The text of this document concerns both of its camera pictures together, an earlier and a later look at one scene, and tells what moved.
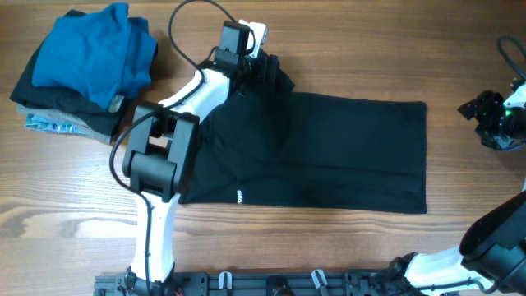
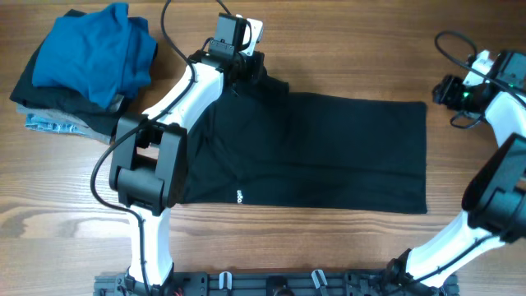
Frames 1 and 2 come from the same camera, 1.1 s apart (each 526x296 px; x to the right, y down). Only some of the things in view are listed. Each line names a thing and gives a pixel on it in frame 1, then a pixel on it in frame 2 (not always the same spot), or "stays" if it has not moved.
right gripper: (480, 109) → (449, 86)
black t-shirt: (286, 148) stays
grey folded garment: (114, 102) stays
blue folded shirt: (103, 53) stays
